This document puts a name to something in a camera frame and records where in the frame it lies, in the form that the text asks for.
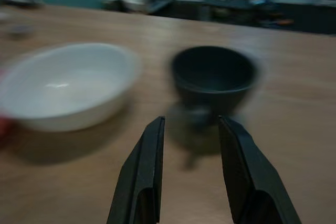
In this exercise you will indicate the white ceramic bowl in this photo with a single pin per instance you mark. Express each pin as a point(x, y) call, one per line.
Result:
point(68, 87)

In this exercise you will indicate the dark cluttered workbench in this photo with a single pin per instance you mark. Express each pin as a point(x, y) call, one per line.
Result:
point(236, 9)

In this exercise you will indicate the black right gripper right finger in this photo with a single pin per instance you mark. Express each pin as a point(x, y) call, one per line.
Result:
point(252, 176)

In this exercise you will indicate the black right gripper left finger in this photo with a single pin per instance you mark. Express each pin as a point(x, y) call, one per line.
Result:
point(141, 171)

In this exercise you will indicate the small dark object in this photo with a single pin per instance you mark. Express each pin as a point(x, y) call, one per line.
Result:
point(20, 30)

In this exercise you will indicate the red object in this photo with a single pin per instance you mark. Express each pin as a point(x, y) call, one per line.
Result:
point(4, 127)

